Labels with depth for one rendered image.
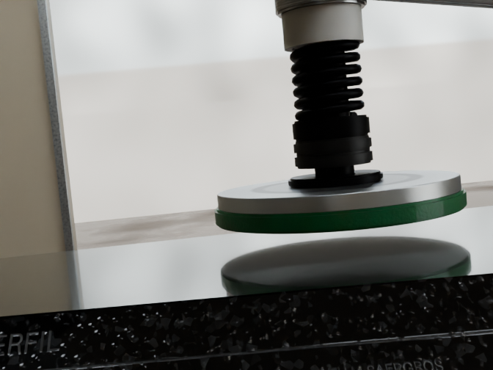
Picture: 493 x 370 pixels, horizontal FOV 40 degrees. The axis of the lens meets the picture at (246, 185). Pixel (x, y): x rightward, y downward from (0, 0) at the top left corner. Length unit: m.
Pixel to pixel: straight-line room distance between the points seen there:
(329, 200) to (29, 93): 5.00
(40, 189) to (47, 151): 0.30
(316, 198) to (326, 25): 0.15
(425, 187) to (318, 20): 0.16
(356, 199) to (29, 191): 5.01
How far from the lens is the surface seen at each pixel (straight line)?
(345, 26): 0.58
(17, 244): 5.51
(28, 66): 5.46
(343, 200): 0.50
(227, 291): 0.43
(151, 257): 0.59
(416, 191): 0.52
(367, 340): 0.40
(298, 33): 0.58
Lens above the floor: 0.92
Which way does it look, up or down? 4 degrees down
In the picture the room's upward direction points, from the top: 5 degrees counter-clockwise
